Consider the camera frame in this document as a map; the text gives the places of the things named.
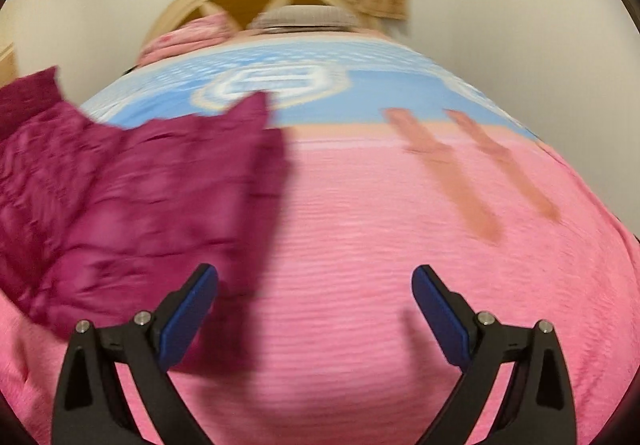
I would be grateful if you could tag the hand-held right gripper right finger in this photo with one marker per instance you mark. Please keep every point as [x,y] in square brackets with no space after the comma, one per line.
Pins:
[442,310]

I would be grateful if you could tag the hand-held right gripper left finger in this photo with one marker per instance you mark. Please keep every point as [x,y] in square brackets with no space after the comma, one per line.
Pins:
[187,310]

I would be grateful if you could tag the magenta puffer jacket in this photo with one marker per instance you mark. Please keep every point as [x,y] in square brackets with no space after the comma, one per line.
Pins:
[130,205]

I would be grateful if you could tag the pink and blue printed blanket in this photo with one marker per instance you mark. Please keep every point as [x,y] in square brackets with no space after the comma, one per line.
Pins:
[380,235]

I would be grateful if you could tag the folded pink floral blanket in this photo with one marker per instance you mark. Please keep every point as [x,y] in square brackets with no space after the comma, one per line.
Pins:
[187,37]

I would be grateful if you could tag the wooden furniture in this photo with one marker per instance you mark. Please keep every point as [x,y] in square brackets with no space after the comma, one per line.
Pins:
[7,60]

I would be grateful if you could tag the striped pillow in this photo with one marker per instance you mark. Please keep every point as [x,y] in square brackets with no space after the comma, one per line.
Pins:
[305,17]

